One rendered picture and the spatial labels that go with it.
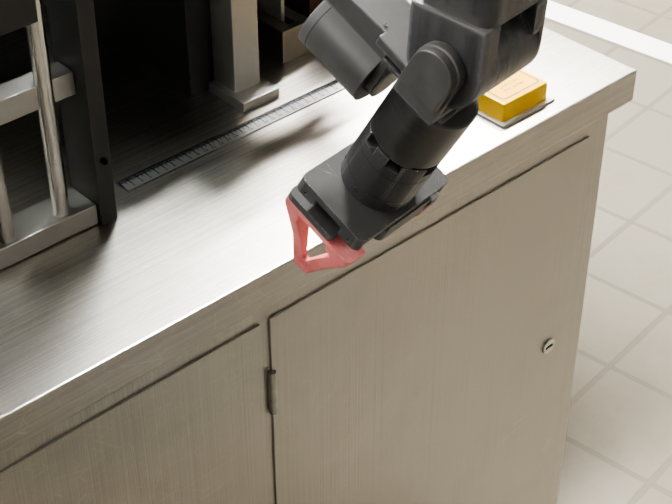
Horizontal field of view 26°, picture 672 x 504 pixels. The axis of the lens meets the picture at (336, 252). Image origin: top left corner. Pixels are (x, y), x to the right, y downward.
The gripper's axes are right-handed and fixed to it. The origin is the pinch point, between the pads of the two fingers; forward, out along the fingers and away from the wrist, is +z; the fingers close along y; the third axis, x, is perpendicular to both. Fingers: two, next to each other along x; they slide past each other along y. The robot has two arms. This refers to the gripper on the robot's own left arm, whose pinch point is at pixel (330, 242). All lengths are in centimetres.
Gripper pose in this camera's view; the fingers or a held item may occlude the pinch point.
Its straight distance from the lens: 111.3
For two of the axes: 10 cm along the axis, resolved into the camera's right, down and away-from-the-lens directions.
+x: 6.6, 7.3, -1.5
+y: -6.5, 4.6, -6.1
